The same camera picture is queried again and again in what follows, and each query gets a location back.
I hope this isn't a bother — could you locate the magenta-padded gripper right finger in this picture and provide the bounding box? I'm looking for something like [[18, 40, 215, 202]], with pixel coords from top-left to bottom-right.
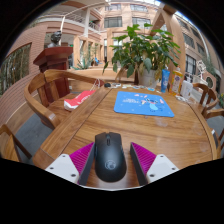
[[129, 142, 180, 187]]

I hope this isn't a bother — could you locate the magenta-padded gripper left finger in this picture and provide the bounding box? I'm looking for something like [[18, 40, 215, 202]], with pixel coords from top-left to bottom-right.
[[44, 142, 98, 187]]

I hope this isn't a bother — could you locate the black computer mouse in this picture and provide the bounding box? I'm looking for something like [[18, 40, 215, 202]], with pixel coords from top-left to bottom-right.
[[94, 131, 128, 183]]

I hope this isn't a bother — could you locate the blue cartoon print mouse pad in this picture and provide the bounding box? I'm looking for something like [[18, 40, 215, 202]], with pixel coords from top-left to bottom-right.
[[113, 91, 176, 118]]

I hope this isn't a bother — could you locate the wooden armchair with curved arms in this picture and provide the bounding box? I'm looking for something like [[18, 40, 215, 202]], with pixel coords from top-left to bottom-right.
[[23, 68, 106, 131]]

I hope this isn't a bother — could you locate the red and white bag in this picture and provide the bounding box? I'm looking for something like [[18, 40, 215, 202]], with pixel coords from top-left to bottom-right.
[[63, 89, 97, 112]]

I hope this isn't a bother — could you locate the crumpled white wrapper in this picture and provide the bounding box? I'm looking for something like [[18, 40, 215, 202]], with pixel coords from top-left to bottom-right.
[[174, 95, 188, 103]]

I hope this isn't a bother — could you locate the wooden slat-back chair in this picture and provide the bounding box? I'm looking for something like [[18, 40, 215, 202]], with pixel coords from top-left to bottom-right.
[[203, 108, 224, 159], [191, 82, 219, 116]]

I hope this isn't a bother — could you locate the white pump bottle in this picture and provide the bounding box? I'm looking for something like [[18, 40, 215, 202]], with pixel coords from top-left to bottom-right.
[[179, 79, 194, 100]]

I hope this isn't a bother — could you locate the orange liquid bottle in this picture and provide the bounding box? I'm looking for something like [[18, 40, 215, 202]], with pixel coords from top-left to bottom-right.
[[169, 66, 184, 96]]

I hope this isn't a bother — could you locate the blue squeeze tube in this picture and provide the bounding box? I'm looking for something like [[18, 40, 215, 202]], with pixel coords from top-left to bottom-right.
[[160, 68, 171, 93]]

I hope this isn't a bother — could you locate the long wooden planter box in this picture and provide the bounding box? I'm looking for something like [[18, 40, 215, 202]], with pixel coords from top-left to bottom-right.
[[67, 67, 116, 83]]

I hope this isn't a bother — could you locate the wooden chair with curved back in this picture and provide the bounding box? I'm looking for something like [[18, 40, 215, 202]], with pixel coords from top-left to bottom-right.
[[114, 66, 139, 84]]

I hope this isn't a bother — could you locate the white abstract sculpture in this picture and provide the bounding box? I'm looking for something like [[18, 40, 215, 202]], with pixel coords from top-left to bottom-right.
[[196, 59, 210, 81]]

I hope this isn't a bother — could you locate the green plant in white pot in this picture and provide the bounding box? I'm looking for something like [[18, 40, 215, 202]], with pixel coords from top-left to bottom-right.
[[102, 23, 183, 88]]

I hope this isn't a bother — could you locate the dark bust statue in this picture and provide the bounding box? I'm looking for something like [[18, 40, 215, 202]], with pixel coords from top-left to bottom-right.
[[46, 30, 64, 49]]

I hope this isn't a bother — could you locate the red-brown wooden pedestal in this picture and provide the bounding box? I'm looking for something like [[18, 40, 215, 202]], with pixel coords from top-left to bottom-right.
[[32, 46, 74, 99]]

